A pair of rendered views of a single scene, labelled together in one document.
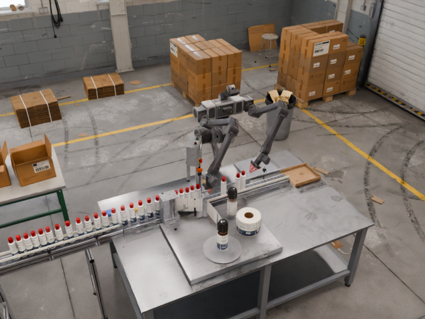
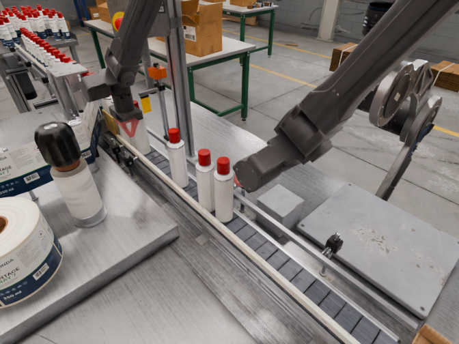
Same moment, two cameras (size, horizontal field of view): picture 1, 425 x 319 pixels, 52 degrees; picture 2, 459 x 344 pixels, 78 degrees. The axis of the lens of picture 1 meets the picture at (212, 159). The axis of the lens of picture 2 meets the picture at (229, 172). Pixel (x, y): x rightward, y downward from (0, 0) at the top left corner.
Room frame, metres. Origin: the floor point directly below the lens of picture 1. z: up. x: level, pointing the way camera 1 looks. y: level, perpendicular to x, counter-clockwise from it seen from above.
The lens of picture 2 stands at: (3.05, -0.82, 1.49)
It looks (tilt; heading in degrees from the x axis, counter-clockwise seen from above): 39 degrees down; 73
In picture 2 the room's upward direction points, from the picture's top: straight up
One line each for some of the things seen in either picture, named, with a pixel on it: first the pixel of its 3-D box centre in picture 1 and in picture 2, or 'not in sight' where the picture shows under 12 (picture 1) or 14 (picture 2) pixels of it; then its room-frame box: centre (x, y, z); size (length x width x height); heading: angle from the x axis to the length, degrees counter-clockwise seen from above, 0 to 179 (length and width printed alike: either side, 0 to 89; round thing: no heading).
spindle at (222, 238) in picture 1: (222, 235); not in sight; (2.42, -0.08, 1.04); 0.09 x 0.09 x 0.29
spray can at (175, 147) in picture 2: (223, 187); (177, 159); (3.09, -0.10, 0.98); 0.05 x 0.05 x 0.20
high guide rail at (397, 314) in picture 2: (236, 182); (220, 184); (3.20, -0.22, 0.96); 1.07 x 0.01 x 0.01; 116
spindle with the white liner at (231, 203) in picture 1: (232, 202); (73, 177); (2.82, -0.17, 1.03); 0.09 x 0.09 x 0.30
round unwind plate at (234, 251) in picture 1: (222, 249); not in sight; (2.42, -0.08, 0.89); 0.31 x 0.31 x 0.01
